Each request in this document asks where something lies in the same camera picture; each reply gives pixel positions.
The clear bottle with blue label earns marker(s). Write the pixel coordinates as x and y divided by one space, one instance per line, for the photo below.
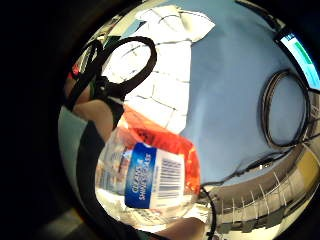
146 176

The computer monitor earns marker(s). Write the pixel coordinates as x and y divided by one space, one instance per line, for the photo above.
301 56

